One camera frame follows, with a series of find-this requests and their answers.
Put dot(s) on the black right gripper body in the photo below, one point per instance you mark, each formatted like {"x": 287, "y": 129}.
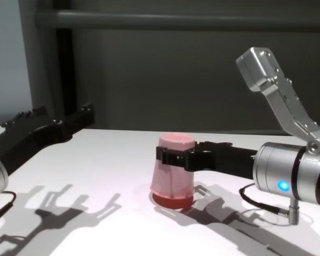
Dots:
{"x": 229, "y": 160}

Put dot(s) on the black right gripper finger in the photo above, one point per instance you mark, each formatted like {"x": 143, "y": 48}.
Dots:
{"x": 173, "y": 157}
{"x": 213, "y": 145}

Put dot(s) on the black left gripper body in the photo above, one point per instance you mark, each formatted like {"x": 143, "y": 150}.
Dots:
{"x": 29, "y": 141}

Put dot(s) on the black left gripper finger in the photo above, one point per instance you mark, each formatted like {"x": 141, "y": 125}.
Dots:
{"x": 29, "y": 117}
{"x": 82, "y": 118}

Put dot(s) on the pink plastic cup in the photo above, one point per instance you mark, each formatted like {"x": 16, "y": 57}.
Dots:
{"x": 172, "y": 178}

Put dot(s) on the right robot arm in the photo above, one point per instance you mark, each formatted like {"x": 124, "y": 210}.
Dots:
{"x": 293, "y": 170}

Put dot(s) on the grey round horizontal bar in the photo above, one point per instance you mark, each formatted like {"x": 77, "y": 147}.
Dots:
{"x": 176, "y": 19}

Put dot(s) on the dark flat horizontal rail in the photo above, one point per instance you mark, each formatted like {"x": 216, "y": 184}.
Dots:
{"x": 176, "y": 130}

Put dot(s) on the black vertical post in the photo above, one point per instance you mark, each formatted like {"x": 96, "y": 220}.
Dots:
{"x": 64, "y": 74}

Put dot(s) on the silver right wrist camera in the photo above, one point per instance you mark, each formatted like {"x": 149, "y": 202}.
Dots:
{"x": 280, "y": 90}

